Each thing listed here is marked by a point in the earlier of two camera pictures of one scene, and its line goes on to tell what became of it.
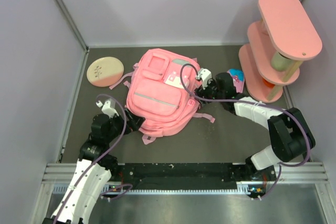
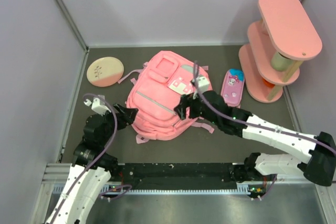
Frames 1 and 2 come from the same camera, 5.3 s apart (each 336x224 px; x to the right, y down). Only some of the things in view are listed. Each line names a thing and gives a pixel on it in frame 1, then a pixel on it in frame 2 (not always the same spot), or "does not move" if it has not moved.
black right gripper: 200,93 to 187,100
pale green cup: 281,63 does not move
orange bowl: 268,84 does not move
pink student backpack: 161,89 does not move
